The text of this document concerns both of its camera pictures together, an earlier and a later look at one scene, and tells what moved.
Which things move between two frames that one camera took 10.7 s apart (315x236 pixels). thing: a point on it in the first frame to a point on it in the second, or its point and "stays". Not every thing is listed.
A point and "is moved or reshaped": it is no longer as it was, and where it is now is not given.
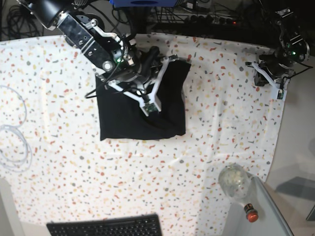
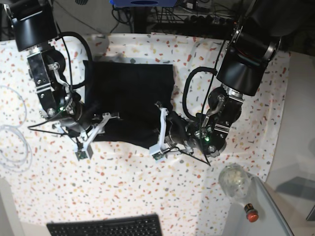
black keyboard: x=143 y=225 stays
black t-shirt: x=121 y=116 is moved or reshaped
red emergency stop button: x=252 y=214 stays
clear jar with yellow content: x=234 y=179 stays
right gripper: x=294 y=50 to x=206 y=132
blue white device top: x=143 y=3 stays
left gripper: x=122 y=62 to x=62 y=104
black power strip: x=209 y=19 stays
